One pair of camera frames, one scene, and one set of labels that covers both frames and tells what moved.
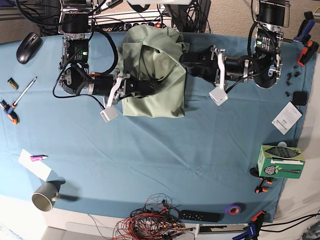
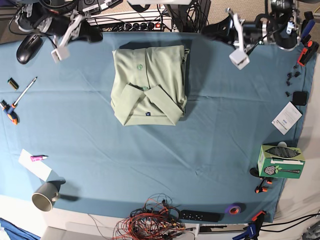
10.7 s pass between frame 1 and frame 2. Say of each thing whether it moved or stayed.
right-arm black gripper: moved
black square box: stayed
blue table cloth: stayed
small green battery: stayed
